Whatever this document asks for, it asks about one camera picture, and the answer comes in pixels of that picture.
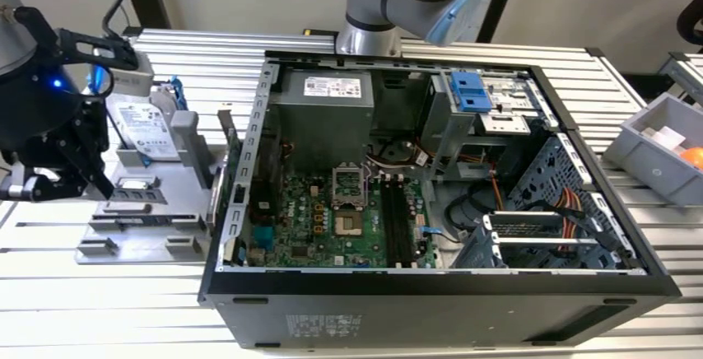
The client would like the black camera mounting bracket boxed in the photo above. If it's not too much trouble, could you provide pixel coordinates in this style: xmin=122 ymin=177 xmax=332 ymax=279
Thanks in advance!
xmin=13 ymin=4 xmax=140 ymax=72

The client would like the thick black cable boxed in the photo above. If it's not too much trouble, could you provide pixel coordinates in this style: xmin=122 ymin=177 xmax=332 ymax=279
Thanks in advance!
xmin=442 ymin=192 xmax=498 ymax=247

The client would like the metal disk bay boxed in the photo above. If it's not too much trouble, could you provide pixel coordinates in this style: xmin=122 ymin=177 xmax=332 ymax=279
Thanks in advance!
xmin=425 ymin=68 xmax=544 ymax=179

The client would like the grey storage bin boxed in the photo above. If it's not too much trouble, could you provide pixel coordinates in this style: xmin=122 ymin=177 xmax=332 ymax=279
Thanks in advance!
xmin=601 ymin=91 xmax=703 ymax=208

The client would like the small white box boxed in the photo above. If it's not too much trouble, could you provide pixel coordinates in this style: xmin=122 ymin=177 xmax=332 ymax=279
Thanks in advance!
xmin=641 ymin=124 xmax=686 ymax=148

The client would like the grey parts rack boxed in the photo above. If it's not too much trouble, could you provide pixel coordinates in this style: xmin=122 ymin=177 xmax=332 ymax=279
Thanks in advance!
xmin=71 ymin=114 xmax=229 ymax=269

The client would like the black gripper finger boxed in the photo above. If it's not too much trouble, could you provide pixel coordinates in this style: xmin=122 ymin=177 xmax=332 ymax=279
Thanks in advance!
xmin=53 ymin=100 xmax=116 ymax=201
xmin=0 ymin=160 xmax=104 ymax=204

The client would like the metal socket cover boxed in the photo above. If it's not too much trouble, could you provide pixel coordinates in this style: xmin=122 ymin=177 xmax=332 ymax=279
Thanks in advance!
xmin=332 ymin=161 xmax=366 ymax=208

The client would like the silver drive cage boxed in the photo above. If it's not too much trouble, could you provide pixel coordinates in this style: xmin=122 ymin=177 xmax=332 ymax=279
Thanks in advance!
xmin=453 ymin=209 xmax=608 ymax=270

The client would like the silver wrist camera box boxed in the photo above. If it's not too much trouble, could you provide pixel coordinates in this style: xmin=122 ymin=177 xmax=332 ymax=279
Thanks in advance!
xmin=106 ymin=60 xmax=157 ymax=97

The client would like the black RAM slot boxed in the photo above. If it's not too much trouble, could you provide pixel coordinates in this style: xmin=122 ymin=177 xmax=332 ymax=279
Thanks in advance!
xmin=380 ymin=174 xmax=397 ymax=265
xmin=393 ymin=174 xmax=410 ymax=265
xmin=386 ymin=174 xmax=404 ymax=265
xmin=400 ymin=174 xmax=418 ymax=265

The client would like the orange yellow wire bundle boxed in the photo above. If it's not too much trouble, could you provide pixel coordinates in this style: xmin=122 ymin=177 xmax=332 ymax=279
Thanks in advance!
xmin=540 ymin=189 xmax=584 ymax=253

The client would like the blue disk bay latch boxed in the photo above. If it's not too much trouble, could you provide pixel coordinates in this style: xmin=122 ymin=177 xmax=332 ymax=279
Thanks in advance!
xmin=448 ymin=71 xmax=494 ymax=114

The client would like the black open PC case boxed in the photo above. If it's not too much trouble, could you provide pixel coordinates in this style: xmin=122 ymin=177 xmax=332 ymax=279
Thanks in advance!
xmin=196 ymin=49 xmax=681 ymax=350

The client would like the black camera cable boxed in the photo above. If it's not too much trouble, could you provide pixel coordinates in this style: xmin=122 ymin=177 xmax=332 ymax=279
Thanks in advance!
xmin=102 ymin=0 xmax=150 ymax=41

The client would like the black office chair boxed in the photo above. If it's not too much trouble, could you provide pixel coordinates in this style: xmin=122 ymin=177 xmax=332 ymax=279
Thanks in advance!
xmin=674 ymin=2 xmax=703 ymax=49

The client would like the CPU socket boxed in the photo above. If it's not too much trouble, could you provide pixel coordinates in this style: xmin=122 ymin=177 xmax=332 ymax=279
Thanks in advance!
xmin=333 ymin=208 xmax=366 ymax=239

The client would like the orange ball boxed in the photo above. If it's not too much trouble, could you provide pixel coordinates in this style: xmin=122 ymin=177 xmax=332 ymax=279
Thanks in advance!
xmin=677 ymin=147 xmax=703 ymax=170

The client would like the aluminium side frame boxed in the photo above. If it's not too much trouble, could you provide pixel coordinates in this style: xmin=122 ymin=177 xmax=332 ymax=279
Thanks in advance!
xmin=656 ymin=50 xmax=703 ymax=107

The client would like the green Dell motherboard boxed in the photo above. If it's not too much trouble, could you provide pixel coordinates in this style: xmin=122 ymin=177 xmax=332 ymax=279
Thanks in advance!
xmin=240 ymin=161 xmax=440 ymax=269

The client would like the white yellow wire bundle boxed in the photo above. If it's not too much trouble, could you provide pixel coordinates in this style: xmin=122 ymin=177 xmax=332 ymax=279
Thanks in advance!
xmin=364 ymin=138 xmax=434 ymax=173

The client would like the hard disk in blue carrier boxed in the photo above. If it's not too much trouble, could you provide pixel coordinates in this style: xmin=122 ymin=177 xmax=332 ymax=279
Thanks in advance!
xmin=106 ymin=74 xmax=189 ymax=167

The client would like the grey power supply unit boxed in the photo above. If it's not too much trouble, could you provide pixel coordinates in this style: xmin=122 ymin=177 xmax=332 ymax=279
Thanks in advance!
xmin=266 ymin=68 xmax=376 ymax=170

